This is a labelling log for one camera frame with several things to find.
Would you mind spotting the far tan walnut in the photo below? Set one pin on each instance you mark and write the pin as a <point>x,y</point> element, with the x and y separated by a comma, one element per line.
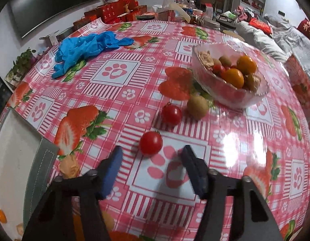
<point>69,167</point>

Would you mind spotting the orange mandarin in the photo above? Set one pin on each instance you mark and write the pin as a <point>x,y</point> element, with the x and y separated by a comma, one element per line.
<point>3,218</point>

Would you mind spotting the red embroidered pillow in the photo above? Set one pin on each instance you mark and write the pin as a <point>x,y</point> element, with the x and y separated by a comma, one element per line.
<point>304,27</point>

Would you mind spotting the red cherry tomato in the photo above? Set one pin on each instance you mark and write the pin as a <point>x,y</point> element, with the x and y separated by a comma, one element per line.
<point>171,114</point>
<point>151,143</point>

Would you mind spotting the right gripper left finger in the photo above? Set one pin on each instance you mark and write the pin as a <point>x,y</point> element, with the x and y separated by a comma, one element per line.
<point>52,218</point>

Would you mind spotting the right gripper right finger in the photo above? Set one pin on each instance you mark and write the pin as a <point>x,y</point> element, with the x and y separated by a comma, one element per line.
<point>251,217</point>

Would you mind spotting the red gift boxes stack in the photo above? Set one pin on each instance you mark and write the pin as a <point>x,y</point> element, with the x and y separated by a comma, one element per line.
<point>115,12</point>

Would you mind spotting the kiwi beside bowl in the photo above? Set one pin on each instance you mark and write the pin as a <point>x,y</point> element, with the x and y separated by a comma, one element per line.
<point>197,107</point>

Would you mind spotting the red checkered tablecloth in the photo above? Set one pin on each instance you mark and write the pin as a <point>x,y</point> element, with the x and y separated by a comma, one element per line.
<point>175,84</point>

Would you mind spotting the green potted plant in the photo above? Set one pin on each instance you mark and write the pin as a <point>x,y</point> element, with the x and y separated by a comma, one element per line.
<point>21,67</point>

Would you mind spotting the grey white storage tray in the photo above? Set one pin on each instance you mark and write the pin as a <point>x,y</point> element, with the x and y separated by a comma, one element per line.
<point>26,159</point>

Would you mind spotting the blue plastic gloves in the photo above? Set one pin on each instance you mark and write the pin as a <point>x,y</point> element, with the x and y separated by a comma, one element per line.
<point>71,50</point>

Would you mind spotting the black wall television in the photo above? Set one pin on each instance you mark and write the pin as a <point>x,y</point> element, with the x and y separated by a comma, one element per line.
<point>52,2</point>

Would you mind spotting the clear glass fruit bowl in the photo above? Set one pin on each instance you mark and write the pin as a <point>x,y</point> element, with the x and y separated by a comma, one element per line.
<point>228,74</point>

